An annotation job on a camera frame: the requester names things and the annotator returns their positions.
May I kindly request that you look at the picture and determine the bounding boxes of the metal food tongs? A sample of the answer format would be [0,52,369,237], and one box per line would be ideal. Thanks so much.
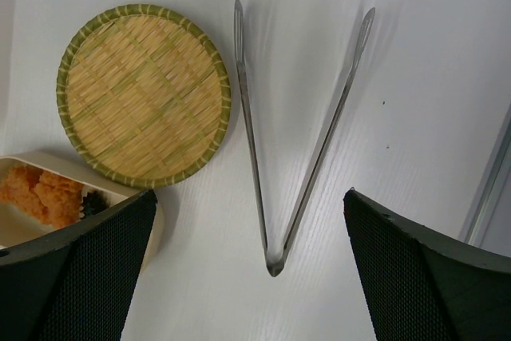
[233,0,377,278]

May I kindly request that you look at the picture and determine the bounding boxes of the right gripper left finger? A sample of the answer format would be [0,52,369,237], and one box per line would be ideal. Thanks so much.
[1,190,157,340]

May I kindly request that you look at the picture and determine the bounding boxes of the black sea cucumber food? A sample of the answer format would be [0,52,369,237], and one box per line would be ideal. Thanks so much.
[80,191,109,219]

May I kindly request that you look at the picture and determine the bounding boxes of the right aluminium frame post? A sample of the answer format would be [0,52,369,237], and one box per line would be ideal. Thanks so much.
[459,108,510,247]

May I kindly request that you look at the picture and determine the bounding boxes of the round woven bamboo tray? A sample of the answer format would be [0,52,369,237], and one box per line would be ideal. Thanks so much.
[56,4,232,189]

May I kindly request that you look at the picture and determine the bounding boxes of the beige lunch box container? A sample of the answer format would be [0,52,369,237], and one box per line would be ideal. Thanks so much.
[1,151,164,269]

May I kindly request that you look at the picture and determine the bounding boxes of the orange fried chicken piece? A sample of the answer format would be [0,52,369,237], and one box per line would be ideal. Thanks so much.
[1,165,47,220]

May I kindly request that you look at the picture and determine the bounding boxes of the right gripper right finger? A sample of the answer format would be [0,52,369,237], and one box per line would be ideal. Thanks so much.
[343,188,510,340]

